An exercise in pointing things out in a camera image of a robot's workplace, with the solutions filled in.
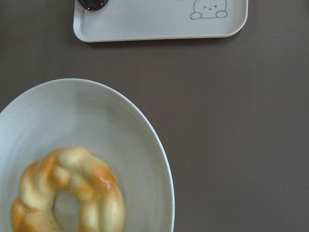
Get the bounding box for white oval plate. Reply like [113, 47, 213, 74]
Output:
[0, 79, 175, 232]

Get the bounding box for glazed twisted donut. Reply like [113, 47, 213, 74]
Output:
[11, 147, 126, 232]

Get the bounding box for cream rabbit tray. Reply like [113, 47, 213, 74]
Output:
[73, 0, 249, 43]

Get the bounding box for dark tea bottle on tray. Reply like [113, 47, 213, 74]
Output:
[78, 0, 108, 11]

